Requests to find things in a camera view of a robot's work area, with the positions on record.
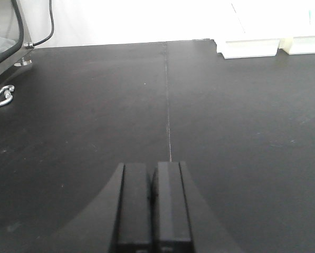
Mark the white middle storage bin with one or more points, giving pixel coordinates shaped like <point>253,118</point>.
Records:
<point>244,29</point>

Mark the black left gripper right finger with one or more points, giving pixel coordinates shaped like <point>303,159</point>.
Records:
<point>182,220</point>

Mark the white right storage bin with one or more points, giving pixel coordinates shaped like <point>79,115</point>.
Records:
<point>298,23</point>

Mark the white storage bin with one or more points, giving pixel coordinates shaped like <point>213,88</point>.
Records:
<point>244,29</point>
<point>298,23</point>

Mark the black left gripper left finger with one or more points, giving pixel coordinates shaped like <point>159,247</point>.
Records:
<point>117,220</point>

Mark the silver carabiner clip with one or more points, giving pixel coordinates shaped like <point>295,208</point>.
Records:
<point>6,94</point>

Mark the metal equipment frame with foot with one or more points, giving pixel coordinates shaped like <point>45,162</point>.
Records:
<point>14,34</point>

